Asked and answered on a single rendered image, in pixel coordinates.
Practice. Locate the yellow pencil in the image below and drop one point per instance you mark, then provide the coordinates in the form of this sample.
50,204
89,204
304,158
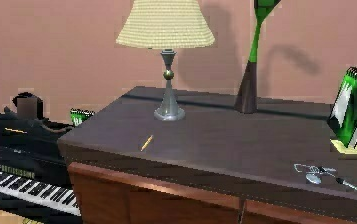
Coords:
146,143

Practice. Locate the brown wooden desk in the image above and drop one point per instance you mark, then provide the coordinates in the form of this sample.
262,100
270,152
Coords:
219,143

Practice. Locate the green plant in dark vase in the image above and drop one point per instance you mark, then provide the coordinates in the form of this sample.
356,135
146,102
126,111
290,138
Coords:
247,90

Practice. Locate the cream shade table lamp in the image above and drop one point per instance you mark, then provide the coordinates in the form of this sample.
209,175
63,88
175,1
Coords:
167,30

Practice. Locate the small green book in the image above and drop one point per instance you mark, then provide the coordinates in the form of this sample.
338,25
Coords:
79,116

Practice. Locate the dark mug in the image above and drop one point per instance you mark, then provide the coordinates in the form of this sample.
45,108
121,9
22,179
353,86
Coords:
27,106

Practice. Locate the pale yellow paper pad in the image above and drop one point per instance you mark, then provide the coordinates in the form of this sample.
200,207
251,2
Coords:
339,146

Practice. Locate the black piano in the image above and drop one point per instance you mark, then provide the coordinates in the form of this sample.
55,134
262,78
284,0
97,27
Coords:
22,166

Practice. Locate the green spiral notebook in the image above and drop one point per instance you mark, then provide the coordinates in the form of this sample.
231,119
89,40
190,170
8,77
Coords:
349,110

